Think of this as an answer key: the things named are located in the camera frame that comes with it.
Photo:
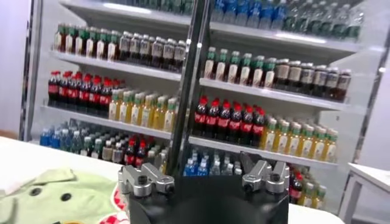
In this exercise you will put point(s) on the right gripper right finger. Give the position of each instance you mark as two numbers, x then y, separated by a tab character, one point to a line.
265	176

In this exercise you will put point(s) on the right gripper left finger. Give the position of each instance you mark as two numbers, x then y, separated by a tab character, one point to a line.
146	181

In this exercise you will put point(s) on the light green t-shirt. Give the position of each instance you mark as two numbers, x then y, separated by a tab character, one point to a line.
85	194

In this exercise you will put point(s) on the pale yellow drink bottle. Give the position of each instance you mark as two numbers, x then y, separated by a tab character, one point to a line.
151	156
319	198
306	196
162	161

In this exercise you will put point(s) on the red cap cola bottle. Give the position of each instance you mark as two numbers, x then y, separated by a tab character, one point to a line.
53	87
212	120
130	153
64	89
258	129
200	118
84	93
296	190
224	122
141	155
106	98
95	96
74	91
235	124
247	127

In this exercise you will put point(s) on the clear green water bottle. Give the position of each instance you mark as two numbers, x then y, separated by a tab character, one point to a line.
215	169
65	141
76	143
227	170

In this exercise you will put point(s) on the small brown label bottle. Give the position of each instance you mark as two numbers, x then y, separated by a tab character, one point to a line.
117	154
107	152

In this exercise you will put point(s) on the green cap yellow juice bottle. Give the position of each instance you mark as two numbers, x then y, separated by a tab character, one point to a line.
147	113
125	109
136	111
307	143
158	115
114	107
331	148
269	137
294	141
170	117
282	139
319	146

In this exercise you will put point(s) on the blue water bottle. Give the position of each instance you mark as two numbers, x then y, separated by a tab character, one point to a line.
202	170
55	140
189	169
45	138

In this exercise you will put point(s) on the small white cap dark bottle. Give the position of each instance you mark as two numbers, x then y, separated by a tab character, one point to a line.
87	147
97	149

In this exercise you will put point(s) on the beverage bottle shelf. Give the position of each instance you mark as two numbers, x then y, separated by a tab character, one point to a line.
274	94

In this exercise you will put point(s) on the green cap tea bottle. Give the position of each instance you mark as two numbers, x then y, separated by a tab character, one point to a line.
91	44
102	45
233	68
210	64
269	74
80	42
59	39
113	47
258	72
245	70
222	66
70	41

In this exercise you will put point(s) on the beige label dark drink bottle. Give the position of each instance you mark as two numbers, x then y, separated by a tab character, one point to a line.
294	77
282	75

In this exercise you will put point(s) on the white cap dark drink bottle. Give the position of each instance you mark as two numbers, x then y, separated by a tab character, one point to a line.
145	51
168	54
307	79
344	86
332	84
157	53
124	47
135	49
179	56
319	82

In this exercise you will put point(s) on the glass door drinks cabinet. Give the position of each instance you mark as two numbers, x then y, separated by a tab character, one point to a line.
122	67

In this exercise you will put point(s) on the white metal frame side table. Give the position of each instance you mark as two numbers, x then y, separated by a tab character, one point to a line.
368	179

